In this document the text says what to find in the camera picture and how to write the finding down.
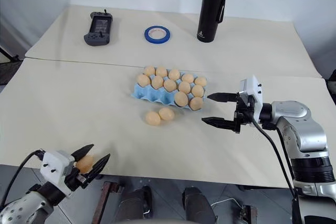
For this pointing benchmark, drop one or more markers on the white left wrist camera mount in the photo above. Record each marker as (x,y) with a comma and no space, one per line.
(53,165)

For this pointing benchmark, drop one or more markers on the blue egg carton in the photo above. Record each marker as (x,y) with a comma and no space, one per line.
(147,95)

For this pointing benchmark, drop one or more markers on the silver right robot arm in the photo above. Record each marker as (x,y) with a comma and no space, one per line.
(296,113)

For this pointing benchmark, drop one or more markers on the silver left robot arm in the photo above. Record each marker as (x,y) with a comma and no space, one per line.
(23,208)

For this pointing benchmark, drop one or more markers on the black stand leg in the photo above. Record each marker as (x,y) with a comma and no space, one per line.
(9,55)

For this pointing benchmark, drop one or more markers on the dark rounded shape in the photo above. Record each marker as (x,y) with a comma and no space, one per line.
(136,203)
(197,205)

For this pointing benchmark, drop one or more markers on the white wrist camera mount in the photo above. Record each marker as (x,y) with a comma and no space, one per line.
(253,83)
(53,165)

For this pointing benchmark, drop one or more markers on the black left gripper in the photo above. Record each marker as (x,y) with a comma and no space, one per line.
(76,179)

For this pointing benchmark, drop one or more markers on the rusty metal table leg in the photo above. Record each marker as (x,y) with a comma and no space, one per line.
(249,213)
(103,200)

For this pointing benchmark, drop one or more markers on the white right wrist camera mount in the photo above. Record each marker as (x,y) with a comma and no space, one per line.
(253,83)

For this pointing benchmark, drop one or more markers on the blue tape roll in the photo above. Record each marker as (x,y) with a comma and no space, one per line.
(148,35)

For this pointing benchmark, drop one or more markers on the grey handheld controller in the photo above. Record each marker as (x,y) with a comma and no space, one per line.
(98,28)

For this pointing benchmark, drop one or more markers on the tan egg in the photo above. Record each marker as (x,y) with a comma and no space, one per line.
(197,91)
(184,87)
(161,71)
(157,82)
(170,85)
(167,113)
(85,163)
(200,80)
(181,99)
(187,78)
(143,80)
(153,118)
(174,74)
(149,70)
(196,103)

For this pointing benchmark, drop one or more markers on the black thermos bottle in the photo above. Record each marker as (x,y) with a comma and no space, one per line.
(210,11)

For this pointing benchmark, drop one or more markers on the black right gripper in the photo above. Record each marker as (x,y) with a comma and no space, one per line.
(242,113)

